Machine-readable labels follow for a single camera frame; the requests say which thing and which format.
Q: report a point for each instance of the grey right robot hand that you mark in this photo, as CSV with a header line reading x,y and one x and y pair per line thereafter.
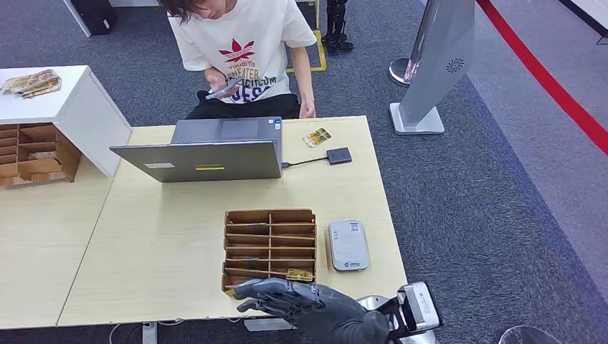
x,y
332,318

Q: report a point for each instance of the person's left hand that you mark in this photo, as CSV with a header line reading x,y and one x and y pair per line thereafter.
x,y
307,108

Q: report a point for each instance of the person's right hand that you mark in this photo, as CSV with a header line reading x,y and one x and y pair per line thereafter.
x,y
216,78

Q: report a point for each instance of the grey mobile phone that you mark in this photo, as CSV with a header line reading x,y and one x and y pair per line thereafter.
x,y
225,89

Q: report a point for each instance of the autumn print hotel card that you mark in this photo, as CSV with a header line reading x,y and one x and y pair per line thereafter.
x,y
317,137
299,275

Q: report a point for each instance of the grey white card reader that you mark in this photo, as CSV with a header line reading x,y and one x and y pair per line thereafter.
x,y
348,246

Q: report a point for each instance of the person's left forearm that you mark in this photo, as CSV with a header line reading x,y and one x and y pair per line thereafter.
x,y
301,71

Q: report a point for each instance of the person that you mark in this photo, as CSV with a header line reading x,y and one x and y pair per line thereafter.
x,y
252,28

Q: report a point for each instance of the wooden slotted card organiser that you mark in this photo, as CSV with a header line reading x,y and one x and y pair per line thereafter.
x,y
247,237

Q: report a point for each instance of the small black square device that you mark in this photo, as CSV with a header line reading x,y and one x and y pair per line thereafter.
x,y
339,155

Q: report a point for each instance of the long grey power strip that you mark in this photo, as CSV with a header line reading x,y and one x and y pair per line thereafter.
x,y
266,325

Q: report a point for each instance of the grey laptop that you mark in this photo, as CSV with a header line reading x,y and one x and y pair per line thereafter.
x,y
202,161

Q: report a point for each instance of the black robot legs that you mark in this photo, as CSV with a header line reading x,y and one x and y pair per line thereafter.
x,y
336,28

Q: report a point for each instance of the chrome stanchion base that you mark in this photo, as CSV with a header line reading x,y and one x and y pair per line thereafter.
x,y
399,71

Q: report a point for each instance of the white cabinet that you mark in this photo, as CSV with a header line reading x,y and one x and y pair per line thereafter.
x,y
85,114

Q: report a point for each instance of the black box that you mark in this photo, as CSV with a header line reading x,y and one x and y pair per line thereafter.
x,y
95,16

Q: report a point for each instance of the grey kiosk stand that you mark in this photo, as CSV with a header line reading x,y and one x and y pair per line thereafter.
x,y
437,61

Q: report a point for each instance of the white power strip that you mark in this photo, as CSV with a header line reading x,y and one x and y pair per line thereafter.
x,y
149,334

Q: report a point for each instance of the stack of printed cards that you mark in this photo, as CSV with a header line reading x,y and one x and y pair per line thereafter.
x,y
31,84

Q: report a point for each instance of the wooden pigeonhole shelf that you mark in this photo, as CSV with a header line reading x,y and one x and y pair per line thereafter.
x,y
43,156

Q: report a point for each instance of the round transparent dome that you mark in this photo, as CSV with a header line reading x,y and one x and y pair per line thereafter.
x,y
527,337

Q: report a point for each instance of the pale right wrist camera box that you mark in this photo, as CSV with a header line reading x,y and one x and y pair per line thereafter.
x,y
418,308

